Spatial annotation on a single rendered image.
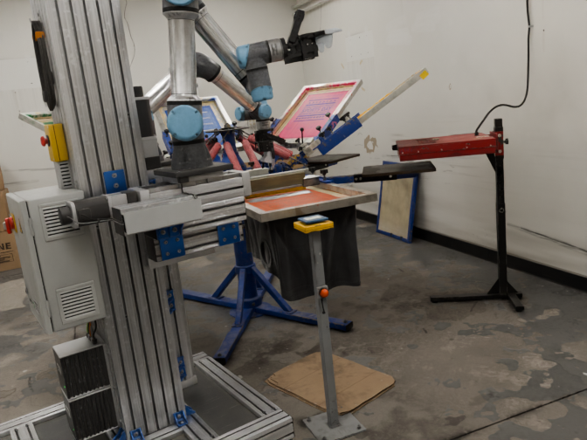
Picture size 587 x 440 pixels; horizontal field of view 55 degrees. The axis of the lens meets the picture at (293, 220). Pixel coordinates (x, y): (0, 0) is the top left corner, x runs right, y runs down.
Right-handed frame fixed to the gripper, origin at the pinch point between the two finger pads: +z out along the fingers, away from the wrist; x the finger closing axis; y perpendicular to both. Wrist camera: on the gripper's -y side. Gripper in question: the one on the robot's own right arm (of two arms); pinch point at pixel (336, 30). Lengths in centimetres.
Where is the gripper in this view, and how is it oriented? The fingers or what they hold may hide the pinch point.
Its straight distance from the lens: 203.9
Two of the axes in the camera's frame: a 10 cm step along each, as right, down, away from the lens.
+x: 1.5, 1.6, -9.7
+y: 2.1, 9.6, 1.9
